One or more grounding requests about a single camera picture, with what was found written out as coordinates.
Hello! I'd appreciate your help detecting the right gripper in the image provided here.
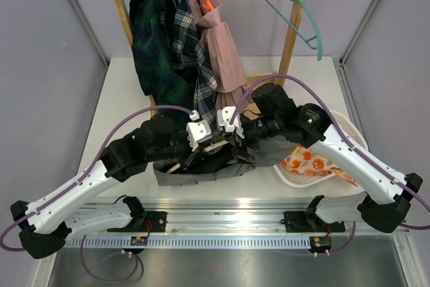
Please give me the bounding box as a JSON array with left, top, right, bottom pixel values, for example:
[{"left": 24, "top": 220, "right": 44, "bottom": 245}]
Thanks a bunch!
[{"left": 225, "top": 114, "right": 282, "bottom": 165}]

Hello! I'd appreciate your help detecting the cream wooden hanger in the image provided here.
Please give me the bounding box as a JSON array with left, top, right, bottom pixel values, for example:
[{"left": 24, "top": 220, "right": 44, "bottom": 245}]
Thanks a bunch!
[{"left": 167, "top": 140, "right": 228, "bottom": 174}]

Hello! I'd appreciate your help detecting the grey skirt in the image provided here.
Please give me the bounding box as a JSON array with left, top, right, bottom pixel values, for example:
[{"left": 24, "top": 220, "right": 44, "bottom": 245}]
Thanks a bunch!
[{"left": 153, "top": 136, "right": 298, "bottom": 186}]

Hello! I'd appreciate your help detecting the floral orange skirt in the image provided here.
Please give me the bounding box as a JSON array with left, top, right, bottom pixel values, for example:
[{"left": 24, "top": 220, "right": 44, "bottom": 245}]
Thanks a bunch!
[{"left": 279, "top": 145, "right": 359, "bottom": 186}]

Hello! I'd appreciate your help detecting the teal plastic hanger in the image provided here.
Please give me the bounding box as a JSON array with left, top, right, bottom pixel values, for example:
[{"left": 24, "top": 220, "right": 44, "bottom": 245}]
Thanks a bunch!
[{"left": 264, "top": 0, "right": 323, "bottom": 64}]

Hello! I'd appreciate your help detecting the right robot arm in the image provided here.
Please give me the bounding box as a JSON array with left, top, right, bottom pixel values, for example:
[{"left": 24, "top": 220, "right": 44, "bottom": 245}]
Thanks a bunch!
[{"left": 218, "top": 83, "right": 423, "bottom": 233}]

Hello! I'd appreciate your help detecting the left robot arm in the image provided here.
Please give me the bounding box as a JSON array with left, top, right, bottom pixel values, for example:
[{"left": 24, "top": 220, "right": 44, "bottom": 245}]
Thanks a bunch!
[{"left": 10, "top": 116, "right": 215, "bottom": 259}]

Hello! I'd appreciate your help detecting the pink pleated skirt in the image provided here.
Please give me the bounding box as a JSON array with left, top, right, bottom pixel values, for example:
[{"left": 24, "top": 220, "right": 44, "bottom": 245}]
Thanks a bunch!
[{"left": 189, "top": 0, "right": 248, "bottom": 110}]

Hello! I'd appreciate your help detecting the white perforated plastic basket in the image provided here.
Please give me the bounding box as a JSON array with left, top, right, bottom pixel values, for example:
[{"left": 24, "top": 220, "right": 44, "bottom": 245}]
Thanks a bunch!
[{"left": 272, "top": 109, "right": 368, "bottom": 188}]

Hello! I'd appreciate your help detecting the navy white plaid garment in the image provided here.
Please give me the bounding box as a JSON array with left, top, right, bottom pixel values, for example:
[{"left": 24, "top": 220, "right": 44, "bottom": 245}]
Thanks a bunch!
[{"left": 158, "top": 0, "right": 217, "bottom": 128}]

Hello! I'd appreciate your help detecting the green navy plaid garment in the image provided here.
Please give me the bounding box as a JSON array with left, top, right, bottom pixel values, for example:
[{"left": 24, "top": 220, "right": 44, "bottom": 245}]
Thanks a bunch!
[{"left": 130, "top": 0, "right": 194, "bottom": 110}]

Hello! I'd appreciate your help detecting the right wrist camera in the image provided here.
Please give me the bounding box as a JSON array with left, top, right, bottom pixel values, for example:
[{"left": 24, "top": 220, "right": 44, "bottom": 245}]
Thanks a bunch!
[{"left": 216, "top": 106, "right": 245, "bottom": 138}]

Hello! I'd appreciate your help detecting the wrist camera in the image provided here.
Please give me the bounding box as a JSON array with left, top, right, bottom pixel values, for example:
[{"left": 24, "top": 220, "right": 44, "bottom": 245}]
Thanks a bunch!
[
  {"left": 185, "top": 110, "right": 214, "bottom": 152},
  {"left": 216, "top": 106, "right": 245, "bottom": 138}
]

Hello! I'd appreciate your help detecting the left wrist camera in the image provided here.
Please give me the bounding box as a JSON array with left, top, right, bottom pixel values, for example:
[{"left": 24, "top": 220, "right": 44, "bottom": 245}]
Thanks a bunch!
[{"left": 185, "top": 110, "right": 214, "bottom": 152}]

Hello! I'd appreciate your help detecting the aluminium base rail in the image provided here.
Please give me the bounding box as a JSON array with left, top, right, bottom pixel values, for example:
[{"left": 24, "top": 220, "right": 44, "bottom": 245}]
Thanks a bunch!
[{"left": 65, "top": 196, "right": 411, "bottom": 251}]

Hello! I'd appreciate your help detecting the purple cable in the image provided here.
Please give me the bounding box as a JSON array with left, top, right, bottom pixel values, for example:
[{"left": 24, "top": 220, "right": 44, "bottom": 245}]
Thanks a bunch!
[
  {"left": 0, "top": 105, "right": 199, "bottom": 253},
  {"left": 228, "top": 74, "right": 430, "bottom": 256},
  {"left": 79, "top": 237, "right": 145, "bottom": 283}
]

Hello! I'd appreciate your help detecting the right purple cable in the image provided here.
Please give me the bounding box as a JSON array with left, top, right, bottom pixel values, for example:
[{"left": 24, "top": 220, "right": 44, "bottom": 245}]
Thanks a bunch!
[{"left": 228, "top": 74, "right": 430, "bottom": 256}]

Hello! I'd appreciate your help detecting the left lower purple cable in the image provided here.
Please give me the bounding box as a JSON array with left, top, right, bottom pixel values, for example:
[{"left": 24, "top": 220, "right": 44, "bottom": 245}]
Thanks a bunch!
[{"left": 79, "top": 237, "right": 145, "bottom": 283}]

